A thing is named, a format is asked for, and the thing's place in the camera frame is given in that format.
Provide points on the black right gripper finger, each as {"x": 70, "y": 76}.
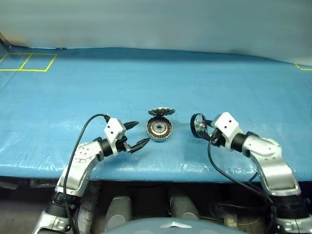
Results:
{"x": 206, "y": 137}
{"x": 209, "y": 122}

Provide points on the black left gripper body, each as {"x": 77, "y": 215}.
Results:
{"x": 122, "y": 144}

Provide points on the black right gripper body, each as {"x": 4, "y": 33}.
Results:
{"x": 217, "y": 137}

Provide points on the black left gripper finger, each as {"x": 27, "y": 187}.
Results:
{"x": 141, "y": 143}
{"x": 131, "y": 124}

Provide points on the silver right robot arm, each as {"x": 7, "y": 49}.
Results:
{"x": 270, "y": 156}

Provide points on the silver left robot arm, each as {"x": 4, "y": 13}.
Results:
{"x": 83, "y": 156}

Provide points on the grey motor housing copper windings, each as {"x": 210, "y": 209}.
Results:
{"x": 159, "y": 129}

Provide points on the silver toothed rotor disc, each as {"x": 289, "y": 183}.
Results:
{"x": 161, "y": 111}

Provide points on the grey rounded shape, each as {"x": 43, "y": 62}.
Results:
{"x": 184, "y": 204}
{"x": 119, "y": 209}

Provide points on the blue-grey rounded robot body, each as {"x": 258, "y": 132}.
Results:
{"x": 170, "y": 226}

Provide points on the yellow tape double square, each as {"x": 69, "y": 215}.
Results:
{"x": 25, "y": 62}

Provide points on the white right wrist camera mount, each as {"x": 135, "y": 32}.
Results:
{"x": 228, "y": 125}

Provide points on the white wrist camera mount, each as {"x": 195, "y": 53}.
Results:
{"x": 113, "y": 126}
{"x": 228, "y": 125}

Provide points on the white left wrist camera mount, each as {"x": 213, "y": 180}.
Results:
{"x": 113, "y": 126}

